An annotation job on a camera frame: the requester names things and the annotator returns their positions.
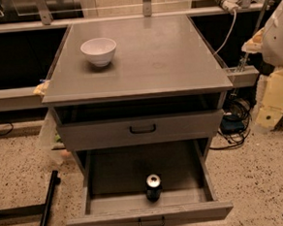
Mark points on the white ceramic bowl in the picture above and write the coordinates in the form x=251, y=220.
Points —
x=99, y=52

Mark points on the clear plastic bag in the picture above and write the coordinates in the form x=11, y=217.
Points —
x=47, y=140

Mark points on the open grey middle drawer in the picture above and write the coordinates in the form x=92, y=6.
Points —
x=114, y=191

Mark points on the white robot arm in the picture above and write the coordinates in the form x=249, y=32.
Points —
x=269, y=43

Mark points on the grey metal rail frame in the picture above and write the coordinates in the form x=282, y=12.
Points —
x=29, y=29

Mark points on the grey drawer cabinet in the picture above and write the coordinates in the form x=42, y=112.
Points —
x=161, y=66

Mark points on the grey upper drawer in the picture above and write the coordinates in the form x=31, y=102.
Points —
x=139, y=130

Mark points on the black floor stand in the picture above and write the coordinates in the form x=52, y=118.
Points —
x=17, y=215

